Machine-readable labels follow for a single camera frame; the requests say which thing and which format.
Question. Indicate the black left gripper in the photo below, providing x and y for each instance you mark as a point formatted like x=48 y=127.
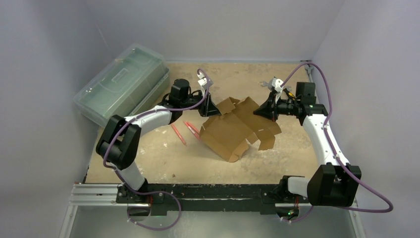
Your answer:
x=208 y=108

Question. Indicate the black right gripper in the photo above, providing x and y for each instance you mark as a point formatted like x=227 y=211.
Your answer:
x=273 y=107

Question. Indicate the brown cardboard box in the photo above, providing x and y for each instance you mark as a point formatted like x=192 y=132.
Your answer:
x=230 y=134

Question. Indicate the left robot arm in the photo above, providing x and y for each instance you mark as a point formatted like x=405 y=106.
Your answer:
x=119 y=141

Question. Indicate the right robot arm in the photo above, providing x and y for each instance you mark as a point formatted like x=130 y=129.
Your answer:
x=330 y=185

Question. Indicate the clear plastic storage box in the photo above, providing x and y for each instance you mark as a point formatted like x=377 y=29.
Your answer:
x=127 y=86

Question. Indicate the red pen with label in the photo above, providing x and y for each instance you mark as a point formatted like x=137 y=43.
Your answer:
x=193 y=130

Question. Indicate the silver wrench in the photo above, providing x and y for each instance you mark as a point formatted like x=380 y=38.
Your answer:
x=265 y=84

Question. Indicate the pink pen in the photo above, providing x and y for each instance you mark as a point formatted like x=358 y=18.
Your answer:
x=179 y=135

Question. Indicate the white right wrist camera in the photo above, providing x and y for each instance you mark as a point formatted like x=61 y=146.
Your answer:
x=276 y=87

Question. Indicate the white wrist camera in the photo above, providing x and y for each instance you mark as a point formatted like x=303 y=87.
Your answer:
x=204 y=82
x=276 y=87

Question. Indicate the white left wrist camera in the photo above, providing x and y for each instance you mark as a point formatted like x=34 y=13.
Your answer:
x=204 y=82

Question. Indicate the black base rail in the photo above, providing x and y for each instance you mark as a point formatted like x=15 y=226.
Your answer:
x=265 y=199

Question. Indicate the aluminium frame rail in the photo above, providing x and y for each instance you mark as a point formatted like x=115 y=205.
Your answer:
x=94 y=213

